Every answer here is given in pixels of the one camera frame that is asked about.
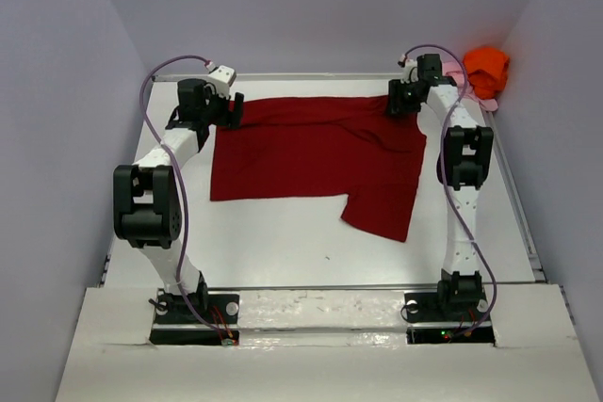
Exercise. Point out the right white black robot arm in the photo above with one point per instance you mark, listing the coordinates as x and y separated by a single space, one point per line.
462 167

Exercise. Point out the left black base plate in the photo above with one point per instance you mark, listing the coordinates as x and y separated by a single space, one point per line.
175 325

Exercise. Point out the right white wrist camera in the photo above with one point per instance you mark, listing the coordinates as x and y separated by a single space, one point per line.
408 67

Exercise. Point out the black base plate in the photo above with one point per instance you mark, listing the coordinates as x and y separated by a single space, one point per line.
430 323
175 325

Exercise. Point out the pink t shirt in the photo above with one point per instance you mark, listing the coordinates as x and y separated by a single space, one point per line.
452 69

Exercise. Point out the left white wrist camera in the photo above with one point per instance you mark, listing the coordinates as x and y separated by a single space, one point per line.
222 78

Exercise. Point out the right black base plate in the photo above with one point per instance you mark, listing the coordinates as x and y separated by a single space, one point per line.
430 323

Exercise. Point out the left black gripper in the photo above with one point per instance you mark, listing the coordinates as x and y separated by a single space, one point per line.
227 119

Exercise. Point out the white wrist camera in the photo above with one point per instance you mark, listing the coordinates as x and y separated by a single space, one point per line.
408 67
222 78

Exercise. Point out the orange t shirt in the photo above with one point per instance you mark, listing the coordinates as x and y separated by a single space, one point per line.
487 70

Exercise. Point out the dark red t shirt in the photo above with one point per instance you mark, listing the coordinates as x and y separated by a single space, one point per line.
304 147

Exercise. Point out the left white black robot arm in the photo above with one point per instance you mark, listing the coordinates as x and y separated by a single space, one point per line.
150 210

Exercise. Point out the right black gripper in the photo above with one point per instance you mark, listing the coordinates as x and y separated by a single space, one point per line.
395 87

